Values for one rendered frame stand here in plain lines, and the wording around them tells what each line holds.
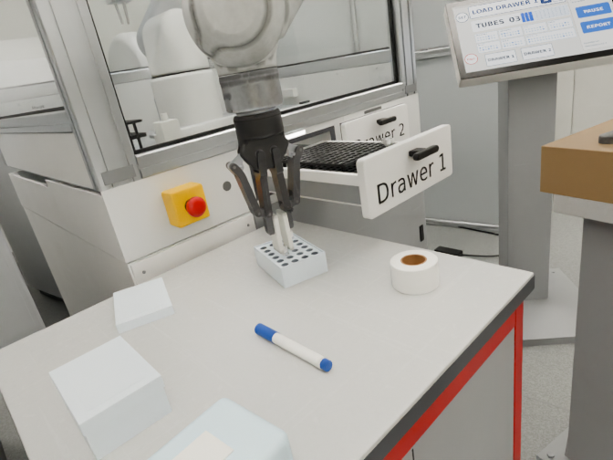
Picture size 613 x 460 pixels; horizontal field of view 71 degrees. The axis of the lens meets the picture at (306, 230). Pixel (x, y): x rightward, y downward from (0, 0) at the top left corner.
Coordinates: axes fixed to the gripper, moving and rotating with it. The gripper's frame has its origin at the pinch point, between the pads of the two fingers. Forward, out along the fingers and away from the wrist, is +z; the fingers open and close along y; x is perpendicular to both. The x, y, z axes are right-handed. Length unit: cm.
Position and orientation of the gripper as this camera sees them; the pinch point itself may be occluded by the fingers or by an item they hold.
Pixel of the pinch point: (280, 231)
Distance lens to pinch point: 74.3
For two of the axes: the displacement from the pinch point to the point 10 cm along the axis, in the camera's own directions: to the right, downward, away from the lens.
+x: 4.6, 2.5, -8.5
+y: -8.7, 3.1, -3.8
